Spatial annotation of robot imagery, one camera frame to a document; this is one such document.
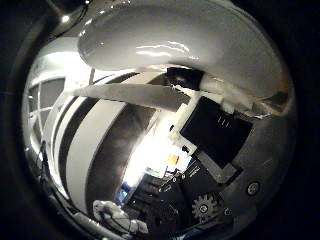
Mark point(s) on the white framed window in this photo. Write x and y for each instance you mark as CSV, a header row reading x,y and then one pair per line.
x,y
43,100

